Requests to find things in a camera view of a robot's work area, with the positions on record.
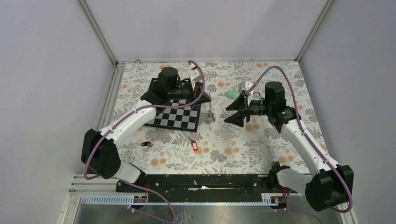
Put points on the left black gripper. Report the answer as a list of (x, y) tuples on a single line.
[(195, 91)]

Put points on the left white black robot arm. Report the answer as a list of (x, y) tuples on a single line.
[(100, 154)]

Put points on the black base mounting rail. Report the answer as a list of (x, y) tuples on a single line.
[(206, 189)]

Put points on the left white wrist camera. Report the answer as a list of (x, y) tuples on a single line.
[(194, 75)]

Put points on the keyring with coloured key tags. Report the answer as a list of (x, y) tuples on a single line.
[(209, 116)]

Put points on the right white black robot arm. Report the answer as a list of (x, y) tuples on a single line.
[(328, 184)]

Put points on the floral patterned table mat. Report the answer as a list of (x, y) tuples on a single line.
[(225, 148)]

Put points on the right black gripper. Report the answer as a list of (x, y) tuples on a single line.
[(239, 104)]

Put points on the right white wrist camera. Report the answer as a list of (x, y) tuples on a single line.
[(245, 90)]

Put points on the key with black tag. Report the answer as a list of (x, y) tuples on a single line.
[(147, 144)]

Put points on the black white chessboard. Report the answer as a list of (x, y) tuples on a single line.
[(182, 119)]

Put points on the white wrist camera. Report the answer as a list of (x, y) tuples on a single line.
[(245, 90), (194, 75)]

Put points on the key with red tag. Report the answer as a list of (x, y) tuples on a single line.
[(194, 144)]

